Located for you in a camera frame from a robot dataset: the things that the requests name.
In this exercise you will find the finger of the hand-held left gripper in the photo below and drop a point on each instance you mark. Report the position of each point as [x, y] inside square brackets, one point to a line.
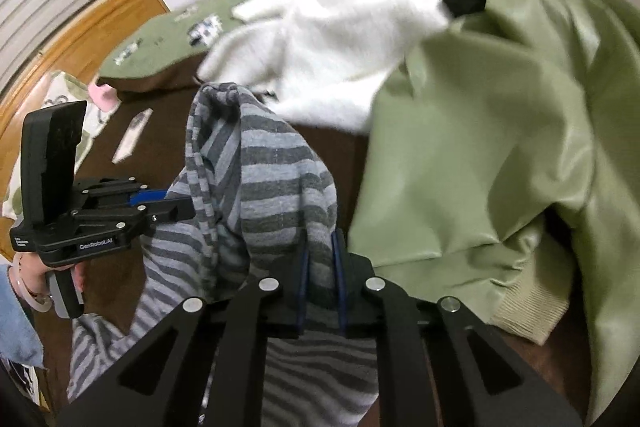
[150, 197]
[170, 211]

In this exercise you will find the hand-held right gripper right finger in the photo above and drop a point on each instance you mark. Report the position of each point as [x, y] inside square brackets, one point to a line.
[340, 287]

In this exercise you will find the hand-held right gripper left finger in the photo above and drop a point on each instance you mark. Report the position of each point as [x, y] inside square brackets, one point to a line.
[302, 297]

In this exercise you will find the grey striped hoodie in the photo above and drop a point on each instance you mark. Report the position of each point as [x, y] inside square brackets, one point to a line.
[280, 187]

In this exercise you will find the brown bed blanket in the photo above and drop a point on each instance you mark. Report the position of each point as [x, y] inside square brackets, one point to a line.
[155, 142]

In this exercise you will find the white phone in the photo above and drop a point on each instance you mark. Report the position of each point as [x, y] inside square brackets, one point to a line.
[131, 137]

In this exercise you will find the bear print pillow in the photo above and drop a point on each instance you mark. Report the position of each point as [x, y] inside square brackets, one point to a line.
[50, 92]

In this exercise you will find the pink cloth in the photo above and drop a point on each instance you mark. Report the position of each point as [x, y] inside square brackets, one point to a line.
[102, 97]

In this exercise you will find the wooden headboard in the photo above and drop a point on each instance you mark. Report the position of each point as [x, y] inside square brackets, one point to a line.
[100, 32]

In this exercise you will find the green cow print blanket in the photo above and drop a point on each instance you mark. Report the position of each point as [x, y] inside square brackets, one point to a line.
[165, 37]

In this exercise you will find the green jacket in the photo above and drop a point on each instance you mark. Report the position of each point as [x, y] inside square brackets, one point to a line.
[475, 132]

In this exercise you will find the white fleece garment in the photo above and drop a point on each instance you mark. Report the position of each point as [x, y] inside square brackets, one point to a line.
[330, 47]

